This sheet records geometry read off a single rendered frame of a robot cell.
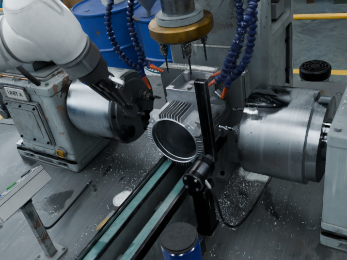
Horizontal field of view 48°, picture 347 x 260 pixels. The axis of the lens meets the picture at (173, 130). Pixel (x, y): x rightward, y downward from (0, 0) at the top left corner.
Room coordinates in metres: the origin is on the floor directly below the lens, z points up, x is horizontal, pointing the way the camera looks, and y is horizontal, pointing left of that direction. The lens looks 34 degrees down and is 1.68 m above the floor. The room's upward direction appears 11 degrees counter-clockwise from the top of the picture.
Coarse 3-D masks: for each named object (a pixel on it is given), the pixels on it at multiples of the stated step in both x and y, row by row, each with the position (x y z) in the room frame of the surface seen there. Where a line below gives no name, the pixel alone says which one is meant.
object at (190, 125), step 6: (216, 90) 1.05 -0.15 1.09; (216, 96) 1.04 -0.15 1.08; (156, 114) 0.99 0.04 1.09; (150, 120) 0.98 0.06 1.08; (156, 120) 0.97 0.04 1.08; (192, 120) 0.92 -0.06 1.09; (186, 126) 0.91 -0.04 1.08; (192, 126) 0.90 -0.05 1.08; (162, 156) 0.97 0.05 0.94; (192, 162) 0.91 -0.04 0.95
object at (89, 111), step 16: (128, 80) 1.15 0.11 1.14; (80, 96) 1.14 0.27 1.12; (96, 96) 1.11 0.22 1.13; (144, 96) 1.16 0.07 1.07; (80, 112) 1.12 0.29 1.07; (96, 112) 1.08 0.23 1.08; (112, 112) 1.06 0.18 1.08; (80, 128) 1.14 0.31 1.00; (96, 128) 1.09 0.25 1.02; (112, 128) 1.05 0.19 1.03; (128, 128) 1.09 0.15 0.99; (144, 128) 1.16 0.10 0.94
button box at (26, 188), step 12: (36, 168) 0.85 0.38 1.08; (24, 180) 0.81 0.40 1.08; (36, 180) 0.82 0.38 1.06; (48, 180) 0.84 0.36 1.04; (12, 192) 0.77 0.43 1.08; (24, 192) 0.79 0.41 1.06; (36, 192) 0.80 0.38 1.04; (0, 204) 0.74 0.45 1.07; (12, 204) 0.75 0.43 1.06; (0, 216) 0.72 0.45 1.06
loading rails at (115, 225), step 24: (216, 144) 1.00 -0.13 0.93; (168, 168) 0.94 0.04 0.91; (216, 168) 0.98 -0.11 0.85; (144, 192) 0.85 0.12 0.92; (168, 192) 0.92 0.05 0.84; (120, 216) 0.78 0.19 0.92; (144, 216) 0.82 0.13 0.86; (168, 216) 0.75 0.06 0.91; (192, 216) 0.83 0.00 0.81; (96, 240) 0.71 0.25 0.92; (120, 240) 0.73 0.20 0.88; (144, 240) 0.67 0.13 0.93
